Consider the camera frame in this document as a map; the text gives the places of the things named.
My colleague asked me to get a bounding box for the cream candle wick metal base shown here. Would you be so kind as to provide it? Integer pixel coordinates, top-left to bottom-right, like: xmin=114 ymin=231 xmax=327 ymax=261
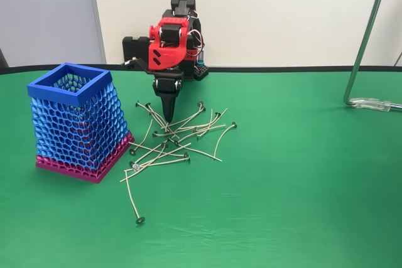
xmin=124 ymin=169 xmax=146 ymax=225
xmin=119 ymin=143 xmax=168 ymax=183
xmin=213 ymin=122 xmax=238 ymax=159
xmin=174 ymin=107 xmax=207 ymax=132
xmin=152 ymin=124 xmax=227 ymax=138
xmin=135 ymin=101 xmax=178 ymax=139
xmin=173 ymin=140 xmax=223 ymax=163
xmin=128 ymin=141 xmax=190 ymax=158
xmin=133 ymin=142 xmax=192 ymax=171
xmin=145 ymin=101 xmax=172 ymax=131
xmin=193 ymin=111 xmax=221 ymax=133
xmin=128 ymin=136 xmax=174 ymax=167
xmin=129 ymin=119 xmax=154 ymax=156
xmin=174 ymin=107 xmax=229 ymax=146
xmin=161 ymin=101 xmax=204 ymax=131
xmin=124 ymin=157 xmax=192 ymax=173
xmin=196 ymin=108 xmax=214 ymax=141

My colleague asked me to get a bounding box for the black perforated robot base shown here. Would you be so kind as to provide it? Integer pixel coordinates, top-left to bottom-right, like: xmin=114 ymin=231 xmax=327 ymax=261
xmin=178 ymin=56 xmax=210 ymax=81

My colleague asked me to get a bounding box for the blue magenta lattice basket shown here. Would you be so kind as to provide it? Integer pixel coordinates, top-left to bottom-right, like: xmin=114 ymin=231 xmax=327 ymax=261
xmin=26 ymin=62 xmax=136 ymax=185

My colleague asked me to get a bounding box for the green cloth with black rim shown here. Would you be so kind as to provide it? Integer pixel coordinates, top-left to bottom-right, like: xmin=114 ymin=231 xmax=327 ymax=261
xmin=0 ymin=65 xmax=402 ymax=268

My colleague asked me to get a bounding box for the clear plastic clamp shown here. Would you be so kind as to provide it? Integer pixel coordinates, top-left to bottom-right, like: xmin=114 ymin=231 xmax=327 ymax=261
xmin=349 ymin=97 xmax=402 ymax=113

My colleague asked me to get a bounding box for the silver metal stand pole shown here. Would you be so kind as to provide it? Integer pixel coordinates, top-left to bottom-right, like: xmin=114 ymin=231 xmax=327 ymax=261
xmin=344 ymin=0 xmax=393 ymax=107

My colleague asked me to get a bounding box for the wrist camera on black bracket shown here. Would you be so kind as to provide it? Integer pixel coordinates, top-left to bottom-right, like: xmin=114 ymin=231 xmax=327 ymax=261
xmin=120 ymin=56 xmax=158 ymax=76

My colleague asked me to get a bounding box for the red white servo cable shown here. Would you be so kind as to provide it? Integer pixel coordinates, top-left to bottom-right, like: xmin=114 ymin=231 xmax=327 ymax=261
xmin=188 ymin=28 xmax=207 ymax=54

